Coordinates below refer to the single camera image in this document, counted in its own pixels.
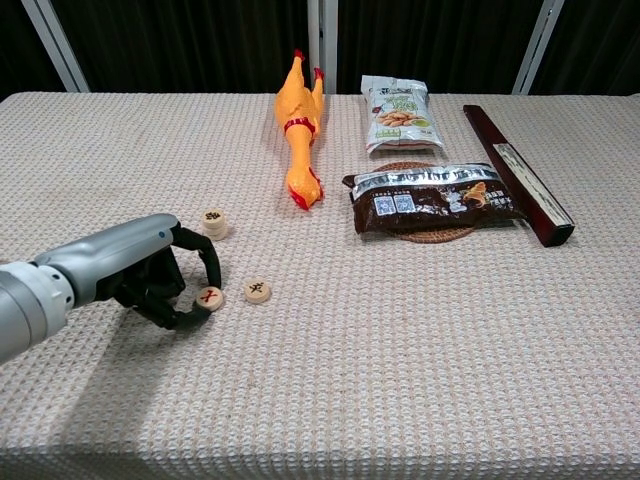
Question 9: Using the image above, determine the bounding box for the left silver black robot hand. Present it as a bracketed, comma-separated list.
[32, 213, 224, 331]

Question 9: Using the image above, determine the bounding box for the yellow rubber chicken toy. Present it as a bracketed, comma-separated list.
[273, 48, 326, 211]

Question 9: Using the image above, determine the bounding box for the dark curtain panel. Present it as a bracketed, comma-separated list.
[529, 0, 640, 96]
[335, 0, 544, 95]
[49, 0, 311, 95]
[0, 0, 66, 101]

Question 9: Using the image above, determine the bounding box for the beige waffle tablecloth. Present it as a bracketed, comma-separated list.
[0, 91, 640, 480]

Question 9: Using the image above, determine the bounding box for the white snack bag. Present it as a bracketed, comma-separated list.
[360, 74, 445, 159]

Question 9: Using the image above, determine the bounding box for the brown snack bag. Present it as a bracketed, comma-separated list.
[342, 162, 526, 235]

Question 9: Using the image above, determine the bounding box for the round woven rattan coaster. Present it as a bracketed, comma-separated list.
[372, 160, 476, 245]

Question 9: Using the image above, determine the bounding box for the dark red folded fan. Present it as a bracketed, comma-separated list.
[462, 103, 576, 249]

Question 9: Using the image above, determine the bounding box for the grey aluminium frame post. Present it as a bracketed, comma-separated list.
[19, 0, 91, 94]
[510, 0, 566, 96]
[306, 0, 339, 95]

